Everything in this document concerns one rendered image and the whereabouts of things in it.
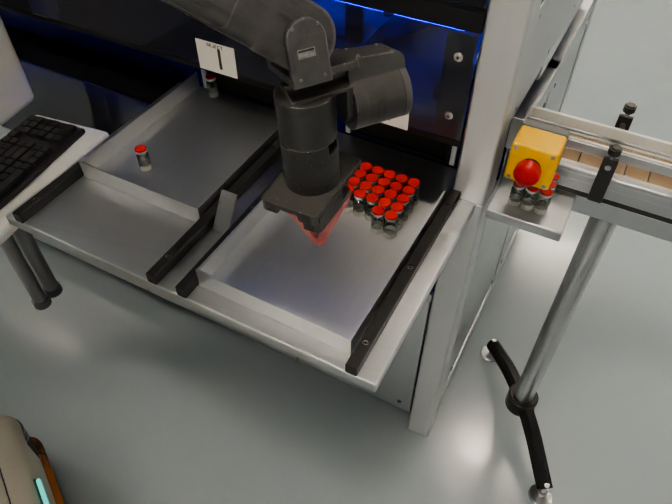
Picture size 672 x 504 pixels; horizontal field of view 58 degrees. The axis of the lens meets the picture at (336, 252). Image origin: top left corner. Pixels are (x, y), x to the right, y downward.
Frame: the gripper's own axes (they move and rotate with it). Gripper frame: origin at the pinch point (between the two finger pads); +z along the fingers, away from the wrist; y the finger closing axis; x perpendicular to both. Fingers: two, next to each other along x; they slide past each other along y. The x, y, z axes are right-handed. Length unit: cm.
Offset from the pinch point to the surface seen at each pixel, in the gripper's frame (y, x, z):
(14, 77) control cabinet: 28, 94, 18
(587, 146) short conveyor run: 50, -23, 15
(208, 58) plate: 37, 44, 7
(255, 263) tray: 7.4, 17.0, 20.5
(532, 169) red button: 34.0, -17.0, 9.4
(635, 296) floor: 115, -50, 114
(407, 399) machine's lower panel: 35, 0, 95
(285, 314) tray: -0.3, 6.5, 18.2
